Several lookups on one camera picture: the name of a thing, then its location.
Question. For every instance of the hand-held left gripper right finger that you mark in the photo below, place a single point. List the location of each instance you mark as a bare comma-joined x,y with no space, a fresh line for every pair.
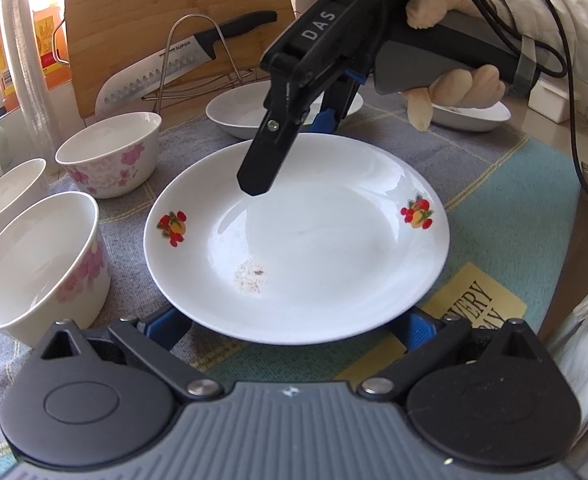
413,331

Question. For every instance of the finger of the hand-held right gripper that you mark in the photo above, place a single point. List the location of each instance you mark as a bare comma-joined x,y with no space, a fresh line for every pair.
266,155
326,121

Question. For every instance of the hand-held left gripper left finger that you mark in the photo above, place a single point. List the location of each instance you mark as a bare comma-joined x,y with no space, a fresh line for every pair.
166,327

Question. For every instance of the plain white plate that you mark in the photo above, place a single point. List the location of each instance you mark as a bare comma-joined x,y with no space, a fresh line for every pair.
473,117
239,110

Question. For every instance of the white bowl with pink flowers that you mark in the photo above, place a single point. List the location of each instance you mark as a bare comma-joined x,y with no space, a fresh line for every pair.
34,270
109,140
4,195

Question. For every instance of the person's right hand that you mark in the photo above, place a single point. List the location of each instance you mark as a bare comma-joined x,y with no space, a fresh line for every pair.
468,90

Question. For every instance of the grey and teal table mat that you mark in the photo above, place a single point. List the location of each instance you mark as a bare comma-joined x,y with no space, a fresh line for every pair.
498,200

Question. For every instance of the bamboo cutting board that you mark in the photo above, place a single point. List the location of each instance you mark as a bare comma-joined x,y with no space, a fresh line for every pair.
124,20

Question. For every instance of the white plastic box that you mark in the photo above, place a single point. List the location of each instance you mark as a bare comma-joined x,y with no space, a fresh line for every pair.
553,102

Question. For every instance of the orange liquid bottle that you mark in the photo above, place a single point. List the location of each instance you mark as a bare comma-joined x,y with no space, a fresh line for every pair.
57,72

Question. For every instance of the stack of clear plastic cups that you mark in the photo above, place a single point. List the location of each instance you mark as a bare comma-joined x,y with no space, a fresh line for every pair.
24,60

